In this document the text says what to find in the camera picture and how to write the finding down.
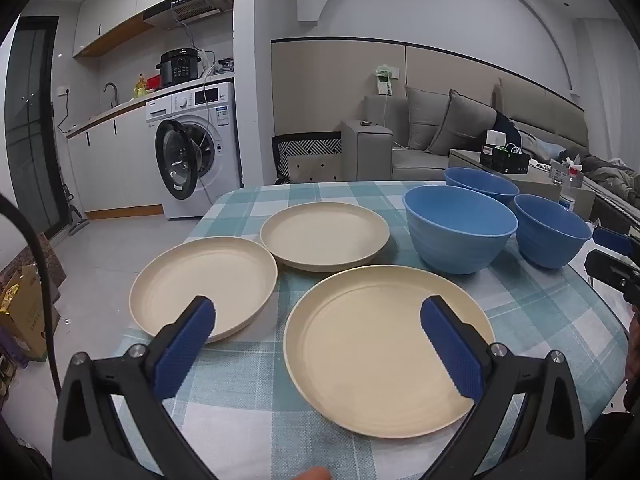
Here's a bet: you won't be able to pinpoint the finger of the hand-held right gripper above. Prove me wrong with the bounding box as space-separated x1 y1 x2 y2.
592 226 640 257
585 250 640 307

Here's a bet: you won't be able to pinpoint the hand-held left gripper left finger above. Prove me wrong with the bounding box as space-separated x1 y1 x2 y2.
52 296 217 480

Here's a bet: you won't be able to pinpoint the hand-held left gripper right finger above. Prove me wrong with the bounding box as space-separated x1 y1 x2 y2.
420 296 586 480

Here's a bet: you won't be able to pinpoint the cream round plate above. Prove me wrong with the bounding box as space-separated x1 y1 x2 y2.
129 236 279 343
260 203 391 273
283 264 496 440

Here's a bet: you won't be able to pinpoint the large blue ribbed bowl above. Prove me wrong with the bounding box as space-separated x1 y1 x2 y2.
403 185 519 275

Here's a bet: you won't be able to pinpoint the dark clothes pile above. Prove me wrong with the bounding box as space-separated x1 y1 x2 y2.
560 147 640 198

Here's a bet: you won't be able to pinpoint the grey tissue box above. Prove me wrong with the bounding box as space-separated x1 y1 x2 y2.
550 159 584 187

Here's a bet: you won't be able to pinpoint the grey side cabinet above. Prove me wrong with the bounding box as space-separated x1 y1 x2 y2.
447 149 596 221

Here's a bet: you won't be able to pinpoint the teal checked tablecloth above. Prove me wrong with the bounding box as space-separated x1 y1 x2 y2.
120 180 631 480

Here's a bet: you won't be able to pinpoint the black cardboard box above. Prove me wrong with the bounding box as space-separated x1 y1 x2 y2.
480 142 531 174

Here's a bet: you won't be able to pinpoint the floor mop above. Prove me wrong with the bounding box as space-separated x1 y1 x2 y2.
60 182 90 237

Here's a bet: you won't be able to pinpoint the white washing machine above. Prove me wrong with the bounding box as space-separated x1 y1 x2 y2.
145 81 243 221

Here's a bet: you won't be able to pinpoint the grey cushion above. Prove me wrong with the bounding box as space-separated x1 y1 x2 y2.
427 89 498 157
405 85 451 150

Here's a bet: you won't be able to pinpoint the white lower kitchen cabinet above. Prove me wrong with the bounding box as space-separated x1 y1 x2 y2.
66 105 166 216

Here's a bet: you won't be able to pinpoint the grey sofa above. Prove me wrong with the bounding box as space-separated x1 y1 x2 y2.
342 77 640 221

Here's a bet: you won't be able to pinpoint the black white patterned chair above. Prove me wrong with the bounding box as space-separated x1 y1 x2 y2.
272 132 345 184

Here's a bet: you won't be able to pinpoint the dark glass door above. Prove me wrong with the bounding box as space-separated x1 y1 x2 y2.
4 16 68 233

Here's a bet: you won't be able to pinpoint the black pressure cooker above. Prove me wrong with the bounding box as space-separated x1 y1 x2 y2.
156 49 202 87

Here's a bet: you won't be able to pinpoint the range hood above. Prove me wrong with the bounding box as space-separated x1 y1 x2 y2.
143 0 223 31

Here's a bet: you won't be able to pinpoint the white upper kitchen cabinets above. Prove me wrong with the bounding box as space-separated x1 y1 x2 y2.
72 0 236 58

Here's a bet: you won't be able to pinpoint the black cable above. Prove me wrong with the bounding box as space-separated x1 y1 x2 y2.
0 194 57 363

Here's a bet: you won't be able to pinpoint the white green wall device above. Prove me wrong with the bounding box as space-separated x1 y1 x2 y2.
372 62 402 97

